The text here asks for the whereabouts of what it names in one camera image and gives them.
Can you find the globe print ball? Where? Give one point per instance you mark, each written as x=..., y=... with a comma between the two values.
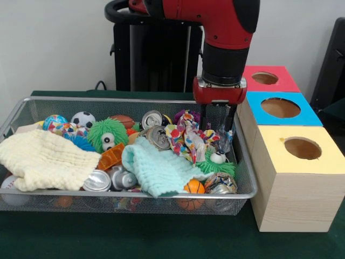
x=54, y=121

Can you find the large green puffer toy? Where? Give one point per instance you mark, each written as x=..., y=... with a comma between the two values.
x=107, y=129

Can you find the clear plastic packet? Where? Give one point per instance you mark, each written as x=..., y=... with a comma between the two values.
x=221, y=141

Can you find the mint green knitted cloth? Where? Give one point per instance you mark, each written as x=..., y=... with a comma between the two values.
x=156, y=167

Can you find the silver drink can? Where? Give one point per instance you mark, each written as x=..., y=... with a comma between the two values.
x=159, y=137

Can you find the cream knitted cloth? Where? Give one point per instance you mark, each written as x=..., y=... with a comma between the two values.
x=45, y=159

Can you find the small green puffer toy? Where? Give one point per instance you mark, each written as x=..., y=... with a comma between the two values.
x=207, y=167

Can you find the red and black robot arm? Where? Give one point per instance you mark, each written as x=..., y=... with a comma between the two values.
x=221, y=27

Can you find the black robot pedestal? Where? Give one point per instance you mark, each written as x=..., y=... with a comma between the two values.
x=151, y=54

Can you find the black upright panel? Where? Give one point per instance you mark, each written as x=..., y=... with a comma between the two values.
x=331, y=67

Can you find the black and white soccer ball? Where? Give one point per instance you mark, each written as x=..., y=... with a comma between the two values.
x=83, y=118

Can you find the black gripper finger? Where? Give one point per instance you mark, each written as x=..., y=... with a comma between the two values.
x=205, y=116
x=230, y=118

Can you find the wooden box with three holes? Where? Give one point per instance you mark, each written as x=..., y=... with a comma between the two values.
x=296, y=194

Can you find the orange plastic toy crate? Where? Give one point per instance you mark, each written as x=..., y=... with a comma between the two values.
x=110, y=157

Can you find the dark green side cloth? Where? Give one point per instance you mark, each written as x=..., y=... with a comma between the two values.
x=337, y=106

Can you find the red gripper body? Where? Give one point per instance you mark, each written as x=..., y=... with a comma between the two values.
x=219, y=94

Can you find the small orange basketball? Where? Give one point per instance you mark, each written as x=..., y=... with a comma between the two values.
x=194, y=186

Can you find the dark green table cloth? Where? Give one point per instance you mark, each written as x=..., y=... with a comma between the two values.
x=134, y=237

